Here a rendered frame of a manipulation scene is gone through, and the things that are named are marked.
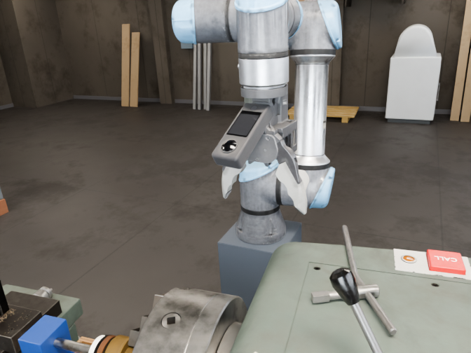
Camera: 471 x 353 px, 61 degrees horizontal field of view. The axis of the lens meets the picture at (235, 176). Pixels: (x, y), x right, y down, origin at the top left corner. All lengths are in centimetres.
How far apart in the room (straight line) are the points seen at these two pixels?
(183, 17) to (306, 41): 40
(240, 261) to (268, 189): 24
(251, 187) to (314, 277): 41
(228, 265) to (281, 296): 51
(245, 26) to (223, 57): 793
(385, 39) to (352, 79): 85
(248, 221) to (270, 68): 65
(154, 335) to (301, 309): 25
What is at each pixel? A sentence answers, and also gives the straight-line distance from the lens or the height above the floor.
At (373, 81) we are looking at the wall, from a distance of 777.
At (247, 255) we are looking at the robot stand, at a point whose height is 108.
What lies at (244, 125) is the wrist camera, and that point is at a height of 156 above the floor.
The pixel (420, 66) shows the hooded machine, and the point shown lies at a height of 88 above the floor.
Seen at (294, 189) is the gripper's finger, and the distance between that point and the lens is 63.
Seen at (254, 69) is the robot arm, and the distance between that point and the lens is 60.
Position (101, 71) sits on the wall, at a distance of 1039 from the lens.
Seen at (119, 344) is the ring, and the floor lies 112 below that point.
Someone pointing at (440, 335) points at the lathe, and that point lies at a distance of 72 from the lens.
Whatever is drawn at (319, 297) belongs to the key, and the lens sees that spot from 72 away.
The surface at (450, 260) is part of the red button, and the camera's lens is 87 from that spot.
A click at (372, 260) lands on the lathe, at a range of 85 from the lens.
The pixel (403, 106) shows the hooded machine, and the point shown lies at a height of 27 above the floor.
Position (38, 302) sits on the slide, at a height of 97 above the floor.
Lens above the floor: 171
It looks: 22 degrees down
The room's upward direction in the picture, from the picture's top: 3 degrees counter-clockwise
